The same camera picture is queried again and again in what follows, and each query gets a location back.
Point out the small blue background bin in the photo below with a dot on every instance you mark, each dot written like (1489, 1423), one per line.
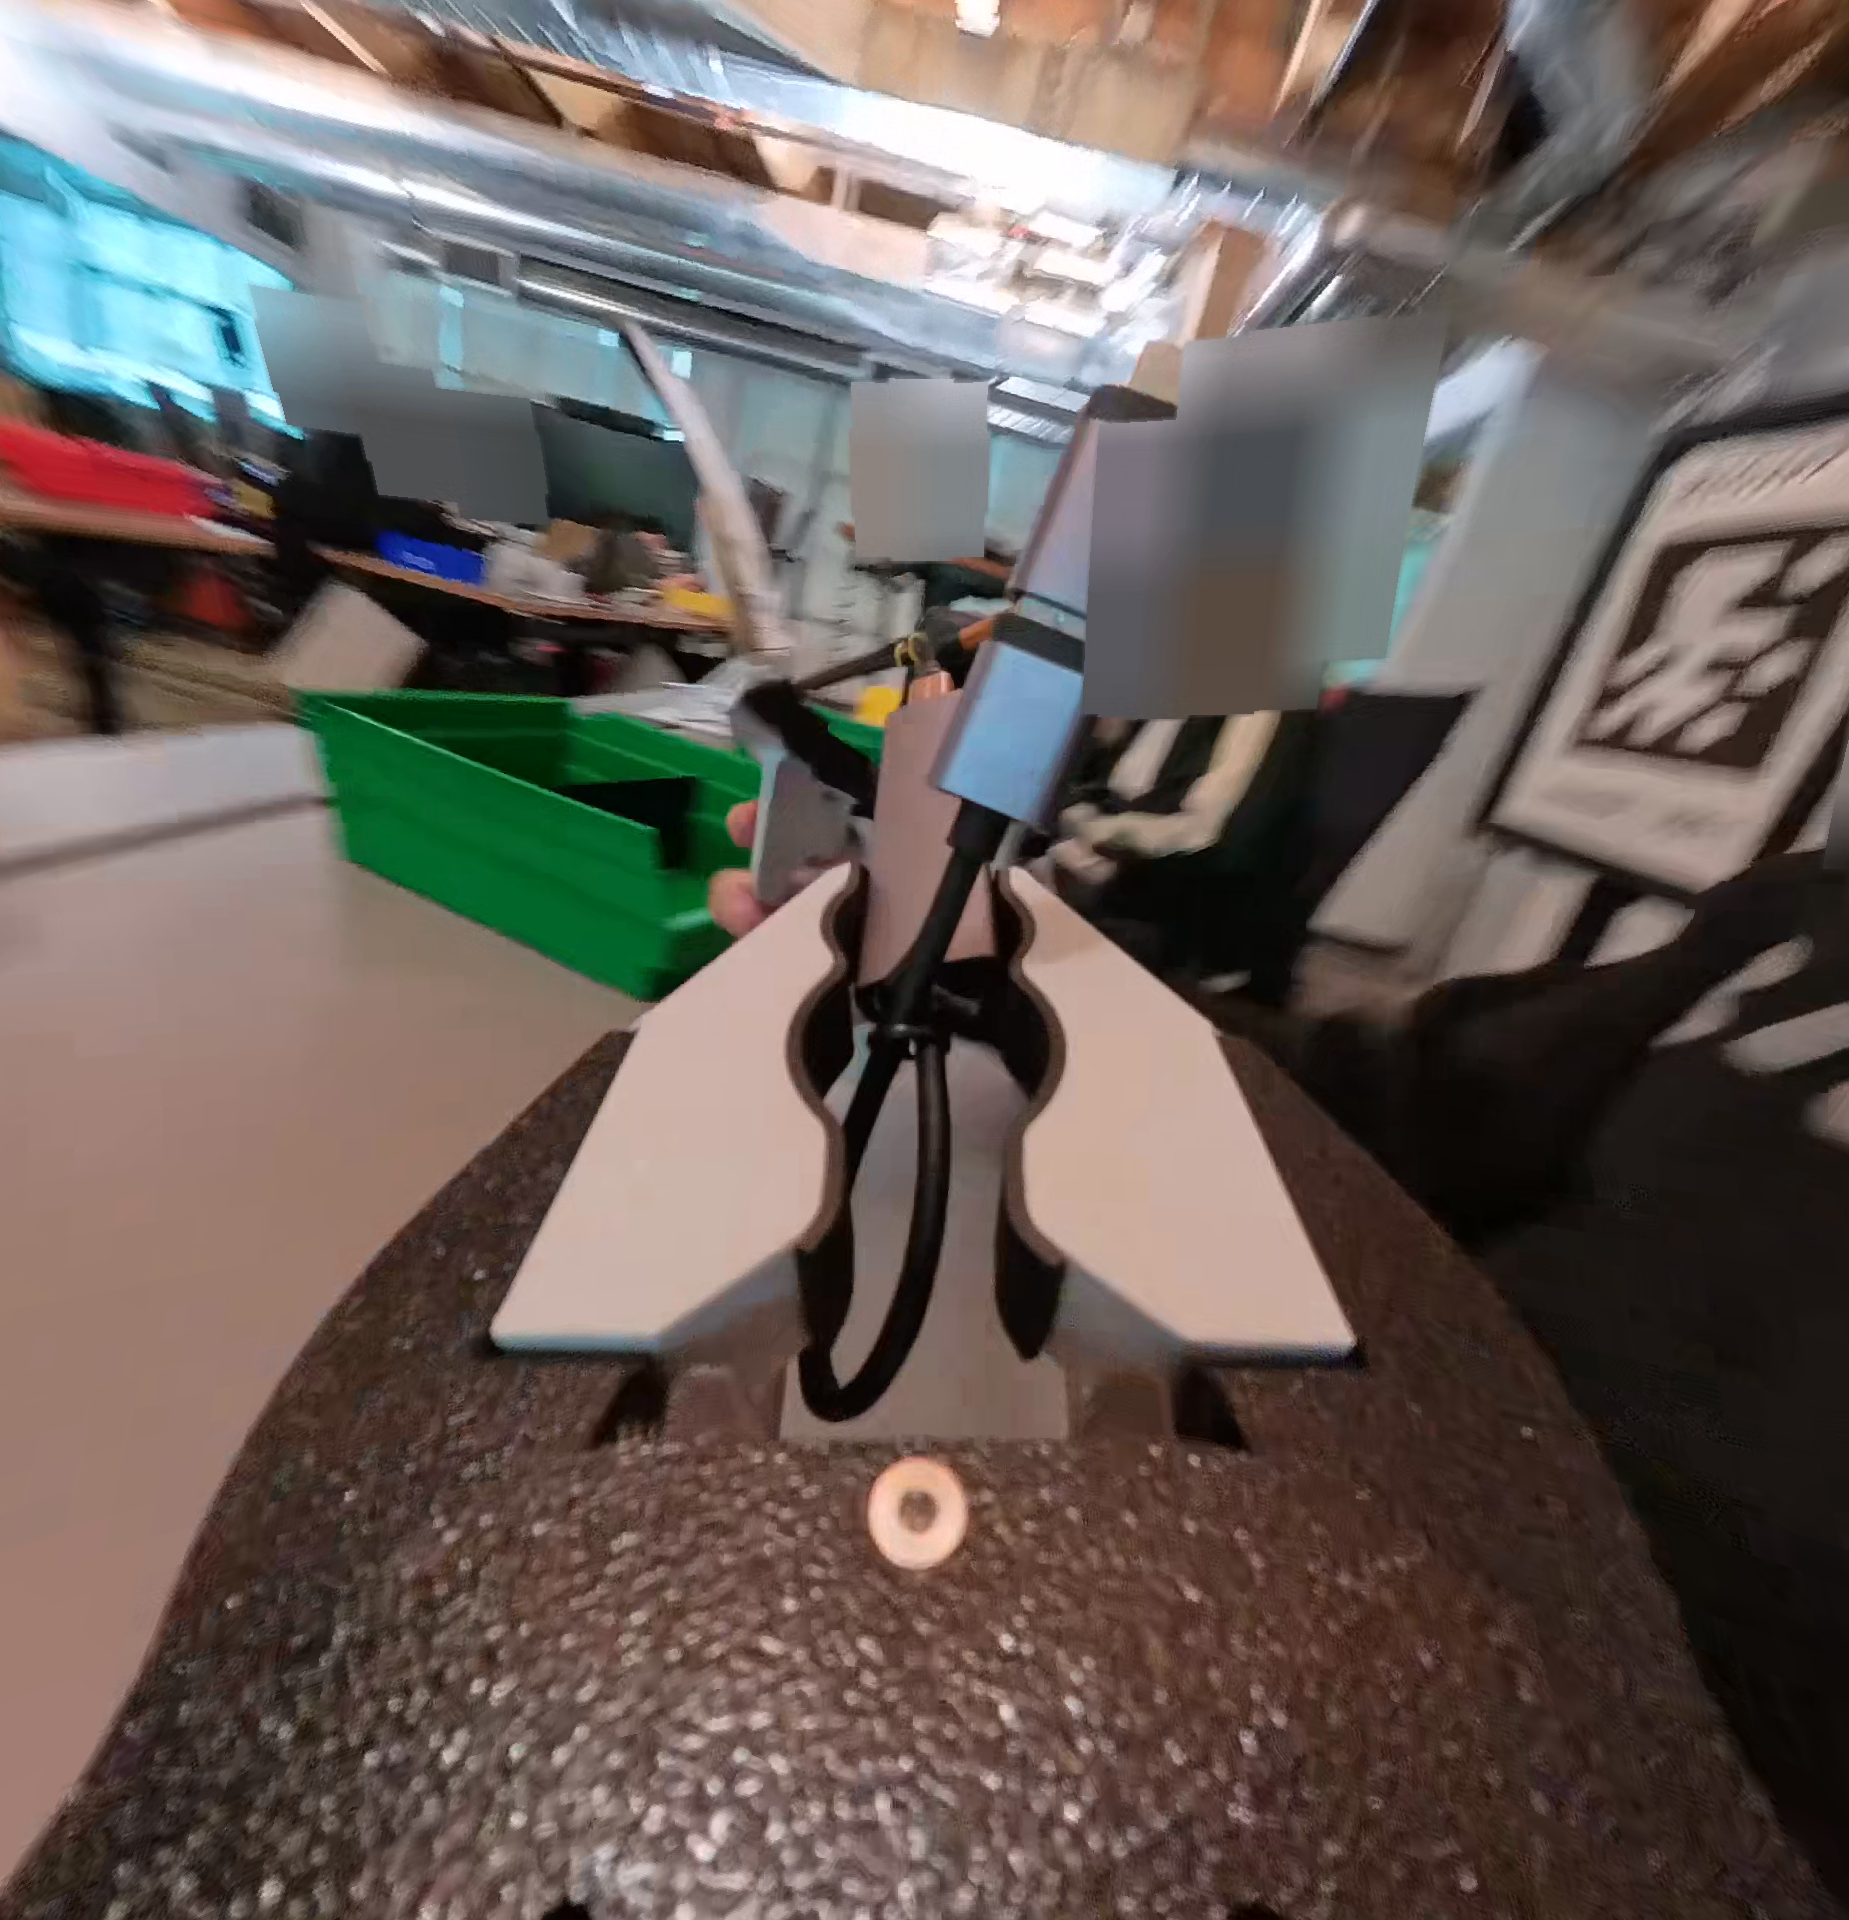
(429, 556)

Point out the person's right hand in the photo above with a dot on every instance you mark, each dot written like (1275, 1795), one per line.
(731, 900)

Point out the green divided plastic bin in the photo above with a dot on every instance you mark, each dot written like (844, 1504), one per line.
(489, 840)

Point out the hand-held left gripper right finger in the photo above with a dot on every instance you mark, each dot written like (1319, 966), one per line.
(1166, 1185)

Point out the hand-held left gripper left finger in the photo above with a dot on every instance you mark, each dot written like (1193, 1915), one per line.
(669, 1169)

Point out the red plastic bin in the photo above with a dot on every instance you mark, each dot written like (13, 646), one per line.
(100, 465)

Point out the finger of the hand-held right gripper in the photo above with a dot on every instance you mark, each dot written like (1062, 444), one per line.
(801, 825)

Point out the black white marker board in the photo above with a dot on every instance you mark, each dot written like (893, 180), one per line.
(1704, 673)

